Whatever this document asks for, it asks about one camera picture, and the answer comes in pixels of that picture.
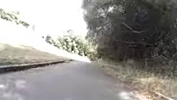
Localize green bushes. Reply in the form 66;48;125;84
43;26;102;61

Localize grey asphalt road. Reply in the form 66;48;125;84
0;48;177;100

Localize dense dark wood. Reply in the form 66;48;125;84
73;0;177;72

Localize dry grass verge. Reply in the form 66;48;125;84
91;55;177;100

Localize grey concrete kerb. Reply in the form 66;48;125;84
0;49;74;92

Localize dry grass slope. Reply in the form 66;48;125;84
0;36;75;81

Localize bushes on hilltop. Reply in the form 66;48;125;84
0;1;34;29

